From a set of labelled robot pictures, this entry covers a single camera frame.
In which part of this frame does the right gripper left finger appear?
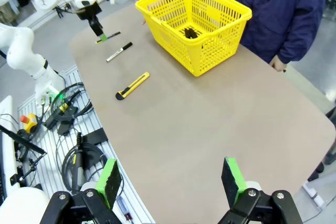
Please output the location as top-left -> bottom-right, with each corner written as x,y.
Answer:
41,158 -> 124,224

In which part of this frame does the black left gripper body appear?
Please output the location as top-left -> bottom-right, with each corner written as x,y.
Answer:
76,2 -> 103,23

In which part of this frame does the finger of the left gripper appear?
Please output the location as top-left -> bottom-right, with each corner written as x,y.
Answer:
89,17 -> 108,42

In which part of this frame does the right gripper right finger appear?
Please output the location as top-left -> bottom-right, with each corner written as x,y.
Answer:
217,157 -> 302,224

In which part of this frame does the black highlighter with yellow tip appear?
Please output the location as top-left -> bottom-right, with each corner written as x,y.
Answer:
96,31 -> 121,44

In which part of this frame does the black stapler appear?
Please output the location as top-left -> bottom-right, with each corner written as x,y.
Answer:
180,26 -> 202,40

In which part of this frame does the black jointed clamp arm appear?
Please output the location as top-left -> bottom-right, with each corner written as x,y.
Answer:
0,124 -> 48,186

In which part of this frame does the person's left forearm purple sleeve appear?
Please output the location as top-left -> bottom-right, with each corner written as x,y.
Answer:
275,11 -> 323,63

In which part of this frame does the yellow plastic shopping basket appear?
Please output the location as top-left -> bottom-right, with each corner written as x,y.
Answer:
135,0 -> 253,77

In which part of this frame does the person in purple jacket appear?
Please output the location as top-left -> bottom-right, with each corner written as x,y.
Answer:
162,0 -> 328,65

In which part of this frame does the person's left hand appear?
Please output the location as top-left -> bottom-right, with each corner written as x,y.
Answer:
269,55 -> 288,72

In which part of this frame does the white marker with black cap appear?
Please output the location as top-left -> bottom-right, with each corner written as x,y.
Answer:
106,41 -> 133,63

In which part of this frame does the yellow utility knife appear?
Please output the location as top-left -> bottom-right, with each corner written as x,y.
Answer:
115,71 -> 150,101

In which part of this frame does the white slotted mounting plate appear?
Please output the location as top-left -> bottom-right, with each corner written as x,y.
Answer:
17,63 -> 155,224

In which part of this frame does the black power adapter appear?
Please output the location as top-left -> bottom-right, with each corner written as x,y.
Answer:
57,121 -> 75,136

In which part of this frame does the yellow emergency stop button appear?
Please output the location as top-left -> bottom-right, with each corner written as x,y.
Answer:
20,113 -> 39,133

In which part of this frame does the clear handled screwdriver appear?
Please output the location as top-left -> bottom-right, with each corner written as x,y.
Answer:
117,195 -> 134,222

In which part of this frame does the coiled black cable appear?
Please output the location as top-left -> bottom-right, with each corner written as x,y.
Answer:
56,132 -> 108,192

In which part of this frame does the black flat bracket plate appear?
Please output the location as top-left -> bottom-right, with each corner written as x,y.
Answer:
81,127 -> 108,146

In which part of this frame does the black cable bundle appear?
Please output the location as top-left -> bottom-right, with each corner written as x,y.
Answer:
43,82 -> 93,130

